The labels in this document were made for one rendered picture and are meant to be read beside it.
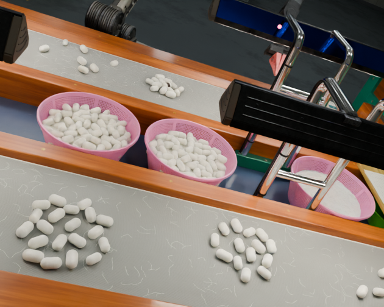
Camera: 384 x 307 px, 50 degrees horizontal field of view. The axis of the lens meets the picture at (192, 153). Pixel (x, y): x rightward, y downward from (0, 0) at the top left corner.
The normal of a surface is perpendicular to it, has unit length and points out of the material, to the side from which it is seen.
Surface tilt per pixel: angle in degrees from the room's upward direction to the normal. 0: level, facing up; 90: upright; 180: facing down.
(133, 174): 0
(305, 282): 0
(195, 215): 0
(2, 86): 90
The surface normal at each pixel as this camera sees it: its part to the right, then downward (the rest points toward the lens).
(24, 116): 0.32, -0.77
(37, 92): 0.00, 0.58
